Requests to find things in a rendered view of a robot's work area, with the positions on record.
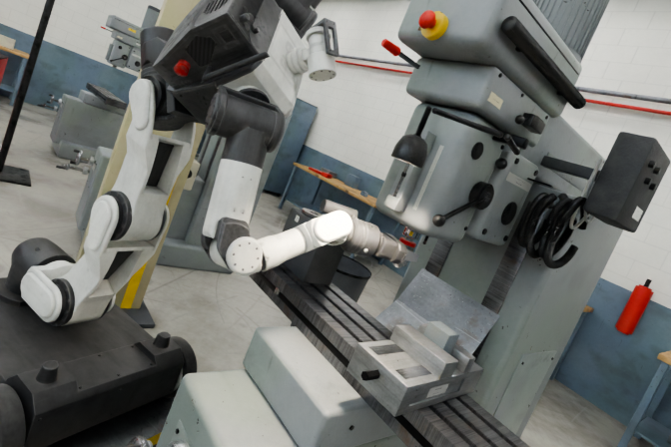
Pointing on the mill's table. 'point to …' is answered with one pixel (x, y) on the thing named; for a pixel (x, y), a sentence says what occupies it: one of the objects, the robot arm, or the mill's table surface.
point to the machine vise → (410, 376)
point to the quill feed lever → (479, 195)
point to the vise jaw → (424, 351)
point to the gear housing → (475, 93)
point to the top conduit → (541, 61)
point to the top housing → (488, 31)
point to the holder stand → (312, 262)
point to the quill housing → (444, 174)
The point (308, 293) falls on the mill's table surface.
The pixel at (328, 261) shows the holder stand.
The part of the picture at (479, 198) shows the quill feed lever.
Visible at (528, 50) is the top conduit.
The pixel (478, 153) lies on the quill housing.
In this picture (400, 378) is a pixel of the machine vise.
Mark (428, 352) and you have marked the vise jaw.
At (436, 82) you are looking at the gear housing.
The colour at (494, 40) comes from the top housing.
